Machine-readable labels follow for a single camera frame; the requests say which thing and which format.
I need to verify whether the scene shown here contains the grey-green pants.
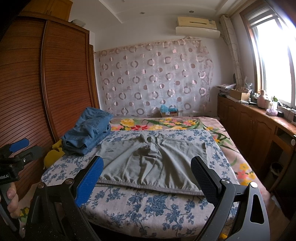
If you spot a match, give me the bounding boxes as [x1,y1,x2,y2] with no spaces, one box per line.
[96,133,207,195]

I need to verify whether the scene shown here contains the person's left hand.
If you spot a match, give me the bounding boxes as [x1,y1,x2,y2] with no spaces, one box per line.
[5,183,20,218]

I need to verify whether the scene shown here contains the yellow plush toy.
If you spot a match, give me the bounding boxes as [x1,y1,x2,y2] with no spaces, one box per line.
[44,139,65,169]

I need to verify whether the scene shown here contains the colourful floral blanket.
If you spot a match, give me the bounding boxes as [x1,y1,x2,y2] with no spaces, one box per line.
[110,116,275,207]

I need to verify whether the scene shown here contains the folded blue jeans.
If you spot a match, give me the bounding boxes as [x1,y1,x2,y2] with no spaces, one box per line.
[61,107,113,156]

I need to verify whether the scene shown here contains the blue floral bed sheet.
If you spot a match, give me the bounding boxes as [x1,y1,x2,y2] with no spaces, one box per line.
[42,129,238,238]

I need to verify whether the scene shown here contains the brown wooden wardrobe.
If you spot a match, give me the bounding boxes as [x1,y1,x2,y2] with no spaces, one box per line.
[1,1,99,151]

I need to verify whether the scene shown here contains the wooden sideboard cabinet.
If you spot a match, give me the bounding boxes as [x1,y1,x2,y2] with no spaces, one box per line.
[217,96,295,216]

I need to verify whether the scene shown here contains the box with blue cloth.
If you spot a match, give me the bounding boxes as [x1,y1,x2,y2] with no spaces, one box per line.
[160,105,178,118]

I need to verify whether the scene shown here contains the cardboard box on cabinet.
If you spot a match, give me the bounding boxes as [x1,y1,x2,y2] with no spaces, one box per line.
[229,89,250,101]

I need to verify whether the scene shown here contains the pink circle-pattern curtain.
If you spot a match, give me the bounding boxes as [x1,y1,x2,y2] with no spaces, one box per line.
[96,39,213,117]

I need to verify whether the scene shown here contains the small potted plant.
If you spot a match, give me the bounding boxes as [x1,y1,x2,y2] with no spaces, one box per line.
[271,96,278,110]

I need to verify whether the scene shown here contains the pink bottle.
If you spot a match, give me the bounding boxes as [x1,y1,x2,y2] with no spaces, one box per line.
[257,89,266,109]

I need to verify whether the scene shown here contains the stack of papers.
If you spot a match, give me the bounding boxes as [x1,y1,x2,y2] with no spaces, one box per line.
[216,83,236,96]

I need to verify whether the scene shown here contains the white wall air conditioner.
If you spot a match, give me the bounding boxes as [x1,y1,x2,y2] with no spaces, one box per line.
[176,16,221,39]

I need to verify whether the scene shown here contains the window with wooden frame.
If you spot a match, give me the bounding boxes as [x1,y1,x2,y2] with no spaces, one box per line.
[240,1,295,108]

